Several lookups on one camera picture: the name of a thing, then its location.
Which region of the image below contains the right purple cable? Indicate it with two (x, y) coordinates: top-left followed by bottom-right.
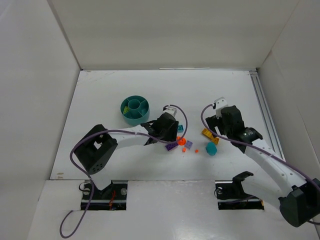
(200, 102), (320, 225)

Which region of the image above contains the orange square lego brick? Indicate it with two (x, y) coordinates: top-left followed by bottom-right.
(211, 137), (220, 145)

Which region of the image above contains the light purple square lego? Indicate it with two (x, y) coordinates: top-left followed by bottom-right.
(184, 140), (193, 149)

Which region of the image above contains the yellow-green lego in container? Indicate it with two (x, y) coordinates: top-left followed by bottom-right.
(122, 106), (130, 115)

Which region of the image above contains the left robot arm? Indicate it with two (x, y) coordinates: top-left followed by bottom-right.
(73, 107), (179, 192)

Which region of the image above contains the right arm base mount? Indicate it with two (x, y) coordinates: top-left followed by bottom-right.
(214, 171), (265, 211)

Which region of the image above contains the yellow long lego brick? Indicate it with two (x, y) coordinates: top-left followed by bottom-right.
(201, 128), (215, 141)

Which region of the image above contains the teal rounded lego piece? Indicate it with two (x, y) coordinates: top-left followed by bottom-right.
(205, 142), (218, 156)

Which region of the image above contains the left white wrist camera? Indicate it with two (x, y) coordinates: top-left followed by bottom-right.
(162, 105), (177, 117)

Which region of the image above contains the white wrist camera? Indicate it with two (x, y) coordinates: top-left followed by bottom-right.
(214, 97), (229, 119)
(162, 105), (177, 117)

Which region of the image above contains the orange round lego piece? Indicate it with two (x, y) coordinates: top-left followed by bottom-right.
(176, 136), (187, 146)

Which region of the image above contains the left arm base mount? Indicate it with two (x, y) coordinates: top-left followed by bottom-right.
(78, 181), (128, 211)

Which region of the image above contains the teal round divided container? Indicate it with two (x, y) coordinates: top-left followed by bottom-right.
(120, 95), (150, 126)

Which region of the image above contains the teal square lego brick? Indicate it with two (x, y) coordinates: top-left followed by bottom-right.
(177, 124), (184, 133)

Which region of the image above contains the aluminium rail right side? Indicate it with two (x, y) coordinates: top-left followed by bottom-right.
(249, 70), (285, 160)

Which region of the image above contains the dark purple long lego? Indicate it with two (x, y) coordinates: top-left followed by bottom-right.
(165, 142), (179, 152)

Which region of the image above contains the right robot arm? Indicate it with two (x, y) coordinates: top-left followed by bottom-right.
(200, 99), (320, 228)

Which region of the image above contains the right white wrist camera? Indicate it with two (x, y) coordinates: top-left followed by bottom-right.
(214, 97), (229, 119)

